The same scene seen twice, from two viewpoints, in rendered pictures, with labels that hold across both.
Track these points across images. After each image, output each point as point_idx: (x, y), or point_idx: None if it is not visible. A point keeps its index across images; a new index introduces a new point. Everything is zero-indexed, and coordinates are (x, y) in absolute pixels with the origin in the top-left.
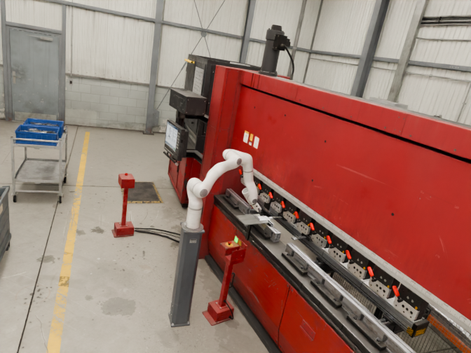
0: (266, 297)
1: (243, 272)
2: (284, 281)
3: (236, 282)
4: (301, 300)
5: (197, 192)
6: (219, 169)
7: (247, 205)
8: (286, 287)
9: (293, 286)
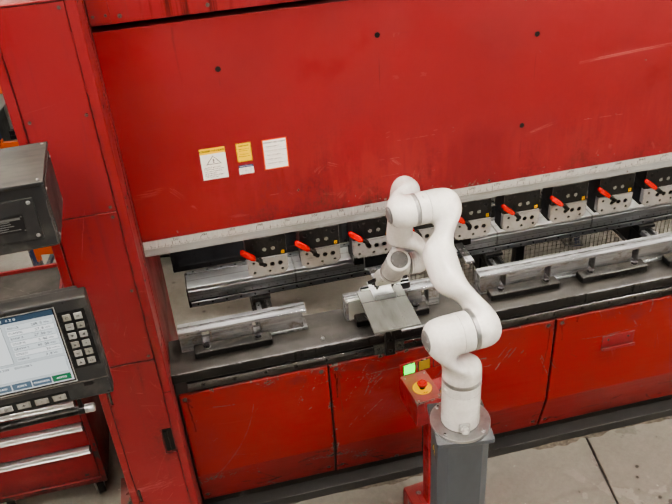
0: (495, 387)
1: (400, 413)
2: (538, 327)
3: (373, 450)
4: (589, 317)
5: (499, 334)
6: (455, 252)
7: (292, 307)
8: (546, 330)
9: (564, 314)
